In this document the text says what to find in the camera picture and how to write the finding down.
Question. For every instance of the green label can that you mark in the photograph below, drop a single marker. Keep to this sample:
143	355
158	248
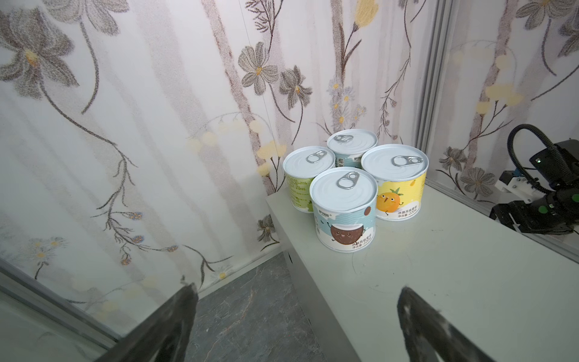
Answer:
301	167

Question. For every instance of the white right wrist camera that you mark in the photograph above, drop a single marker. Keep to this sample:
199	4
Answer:
513	182

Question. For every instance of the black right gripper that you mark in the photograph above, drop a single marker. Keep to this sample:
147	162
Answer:
540	217

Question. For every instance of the yellow label can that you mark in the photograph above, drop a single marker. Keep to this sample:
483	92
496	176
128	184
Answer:
400	172

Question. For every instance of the grey metal counter cabinet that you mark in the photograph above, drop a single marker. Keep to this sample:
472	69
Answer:
514	298

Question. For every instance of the teal brown label can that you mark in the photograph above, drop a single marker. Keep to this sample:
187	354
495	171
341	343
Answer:
349	146

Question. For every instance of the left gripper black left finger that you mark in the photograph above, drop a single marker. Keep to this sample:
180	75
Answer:
164	335

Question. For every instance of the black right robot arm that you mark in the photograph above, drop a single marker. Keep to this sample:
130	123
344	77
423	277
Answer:
547	192

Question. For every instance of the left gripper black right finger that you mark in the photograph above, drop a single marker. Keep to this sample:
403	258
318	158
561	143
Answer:
428	336

